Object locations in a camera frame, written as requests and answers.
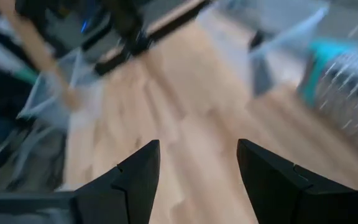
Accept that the wooden spoon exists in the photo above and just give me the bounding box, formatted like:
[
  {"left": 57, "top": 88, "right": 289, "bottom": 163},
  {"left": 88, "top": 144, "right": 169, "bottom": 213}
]
[{"left": 0, "top": 0, "right": 82, "bottom": 111}]

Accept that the teal and steel box grater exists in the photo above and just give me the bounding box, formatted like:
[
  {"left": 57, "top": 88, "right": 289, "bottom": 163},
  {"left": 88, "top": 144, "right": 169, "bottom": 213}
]
[{"left": 296, "top": 39, "right": 358, "bottom": 156}]

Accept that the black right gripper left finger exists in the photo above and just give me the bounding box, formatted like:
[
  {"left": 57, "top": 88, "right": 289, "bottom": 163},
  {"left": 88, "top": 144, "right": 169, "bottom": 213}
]
[{"left": 73, "top": 139, "right": 162, "bottom": 224}]

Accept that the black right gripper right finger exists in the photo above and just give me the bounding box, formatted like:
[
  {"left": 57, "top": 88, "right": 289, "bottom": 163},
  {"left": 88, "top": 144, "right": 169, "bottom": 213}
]
[{"left": 236, "top": 138, "right": 356, "bottom": 224}]

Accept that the clear plastic bin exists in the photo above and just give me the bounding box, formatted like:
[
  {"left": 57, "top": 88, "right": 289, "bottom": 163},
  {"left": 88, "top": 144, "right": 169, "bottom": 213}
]
[
  {"left": 196, "top": 0, "right": 331, "bottom": 99},
  {"left": 16, "top": 46, "right": 105, "bottom": 133}
]

